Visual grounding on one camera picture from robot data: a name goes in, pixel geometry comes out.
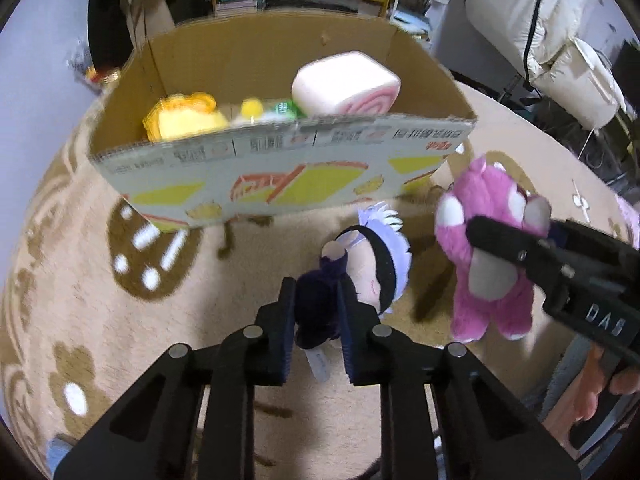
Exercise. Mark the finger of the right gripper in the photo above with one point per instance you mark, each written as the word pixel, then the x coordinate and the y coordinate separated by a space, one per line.
pixel 515 244

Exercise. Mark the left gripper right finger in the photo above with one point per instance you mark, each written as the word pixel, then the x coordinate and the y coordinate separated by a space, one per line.
pixel 355 321

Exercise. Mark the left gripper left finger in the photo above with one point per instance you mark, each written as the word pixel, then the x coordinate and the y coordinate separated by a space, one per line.
pixel 275 346

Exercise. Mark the pink strawberry bear plush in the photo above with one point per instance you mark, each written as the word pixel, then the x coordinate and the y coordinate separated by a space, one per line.
pixel 489 290

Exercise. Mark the blindfolded white-haired plush doll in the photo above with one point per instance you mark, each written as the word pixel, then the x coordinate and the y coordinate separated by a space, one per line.
pixel 373 254

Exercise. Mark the green tissue pack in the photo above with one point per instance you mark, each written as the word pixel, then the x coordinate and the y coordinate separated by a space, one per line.
pixel 286 110

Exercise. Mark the pink swirl roll plush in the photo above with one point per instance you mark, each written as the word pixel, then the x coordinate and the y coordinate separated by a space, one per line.
pixel 349 83

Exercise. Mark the white fluffy duck plush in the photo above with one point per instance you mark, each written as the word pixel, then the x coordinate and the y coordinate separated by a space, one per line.
pixel 251 111

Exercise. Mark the person's right hand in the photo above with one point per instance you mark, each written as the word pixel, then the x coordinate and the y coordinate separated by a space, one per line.
pixel 580 400

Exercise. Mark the beige patterned carpet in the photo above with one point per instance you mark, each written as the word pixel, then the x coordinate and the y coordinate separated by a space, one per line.
pixel 95 293

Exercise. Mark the white garment cover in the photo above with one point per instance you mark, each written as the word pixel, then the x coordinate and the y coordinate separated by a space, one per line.
pixel 540 38

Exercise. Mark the yellow plush toy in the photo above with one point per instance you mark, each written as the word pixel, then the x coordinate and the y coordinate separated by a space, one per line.
pixel 179 116

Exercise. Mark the white rolling cart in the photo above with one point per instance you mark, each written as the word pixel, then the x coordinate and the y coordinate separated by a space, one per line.
pixel 418 18

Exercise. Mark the printed cardboard box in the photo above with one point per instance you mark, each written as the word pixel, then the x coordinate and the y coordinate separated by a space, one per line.
pixel 274 166

